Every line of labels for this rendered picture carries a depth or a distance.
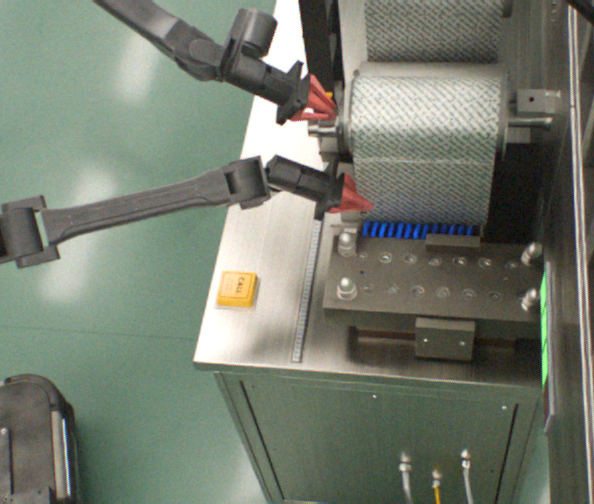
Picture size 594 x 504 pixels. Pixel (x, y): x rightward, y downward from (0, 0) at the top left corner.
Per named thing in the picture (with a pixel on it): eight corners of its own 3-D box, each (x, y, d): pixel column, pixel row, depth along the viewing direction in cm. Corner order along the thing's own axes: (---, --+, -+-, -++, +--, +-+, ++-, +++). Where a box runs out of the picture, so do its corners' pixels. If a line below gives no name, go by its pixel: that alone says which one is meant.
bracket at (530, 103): (516, 95, 143) (517, 86, 141) (552, 96, 142) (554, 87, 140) (515, 118, 140) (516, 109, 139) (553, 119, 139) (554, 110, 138)
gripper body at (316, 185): (322, 223, 157) (284, 210, 155) (328, 179, 162) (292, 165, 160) (336, 205, 151) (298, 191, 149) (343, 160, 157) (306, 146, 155)
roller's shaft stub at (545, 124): (505, 116, 147) (508, 97, 143) (548, 117, 146) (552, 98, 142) (505, 136, 144) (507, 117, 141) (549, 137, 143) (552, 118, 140)
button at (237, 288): (224, 276, 174) (222, 269, 172) (258, 278, 173) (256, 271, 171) (217, 305, 170) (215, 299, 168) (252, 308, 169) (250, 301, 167)
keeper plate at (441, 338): (416, 346, 160) (416, 316, 151) (471, 351, 158) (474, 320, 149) (415, 358, 158) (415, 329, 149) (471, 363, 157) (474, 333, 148)
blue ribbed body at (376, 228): (363, 227, 164) (362, 216, 161) (478, 233, 161) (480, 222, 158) (361, 242, 162) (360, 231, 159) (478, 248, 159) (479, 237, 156)
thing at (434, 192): (359, 220, 164) (353, 158, 148) (486, 227, 160) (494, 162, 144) (359, 223, 163) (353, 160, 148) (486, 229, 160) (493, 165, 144)
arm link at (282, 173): (264, 179, 150) (273, 149, 151) (255, 185, 157) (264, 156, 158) (300, 192, 152) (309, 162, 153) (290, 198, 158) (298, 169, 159)
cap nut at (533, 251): (521, 249, 155) (524, 234, 151) (542, 250, 154) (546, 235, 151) (521, 266, 153) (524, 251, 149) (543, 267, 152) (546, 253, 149)
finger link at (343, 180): (362, 235, 159) (315, 219, 157) (365, 204, 163) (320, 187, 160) (378, 217, 154) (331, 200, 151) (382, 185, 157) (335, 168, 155)
